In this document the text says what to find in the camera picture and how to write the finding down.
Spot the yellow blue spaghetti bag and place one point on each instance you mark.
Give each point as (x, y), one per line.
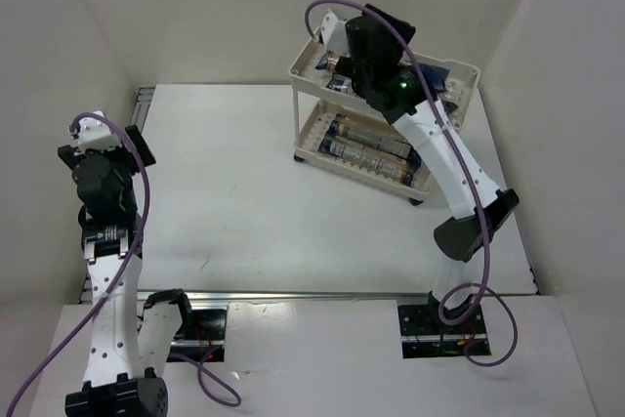
(434, 77)

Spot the long yellow spaghetti bag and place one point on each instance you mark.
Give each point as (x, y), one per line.
(356, 131)

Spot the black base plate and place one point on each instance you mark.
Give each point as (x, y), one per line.
(423, 337)
(204, 334)

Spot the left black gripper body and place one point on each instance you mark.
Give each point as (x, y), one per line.
(142, 145)

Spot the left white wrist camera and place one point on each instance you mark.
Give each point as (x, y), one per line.
(92, 134)

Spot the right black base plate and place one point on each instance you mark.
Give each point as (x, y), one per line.
(423, 337)

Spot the white two-tier shelf cart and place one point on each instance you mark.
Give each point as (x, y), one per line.
(314, 107)

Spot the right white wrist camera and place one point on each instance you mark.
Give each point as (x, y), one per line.
(333, 34)

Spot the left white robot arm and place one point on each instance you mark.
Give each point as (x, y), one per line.
(129, 342)

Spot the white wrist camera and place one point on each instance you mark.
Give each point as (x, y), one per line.
(92, 134)
(333, 34)

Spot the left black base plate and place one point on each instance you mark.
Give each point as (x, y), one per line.
(204, 334)

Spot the label-side blue spaghetti bag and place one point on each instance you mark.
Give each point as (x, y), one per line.
(383, 164)

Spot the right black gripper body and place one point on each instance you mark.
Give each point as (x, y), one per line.
(394, 22)

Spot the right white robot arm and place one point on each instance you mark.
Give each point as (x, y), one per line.
(478, 205)

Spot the aluminium table frame rail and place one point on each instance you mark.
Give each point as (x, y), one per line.
(235, 218)

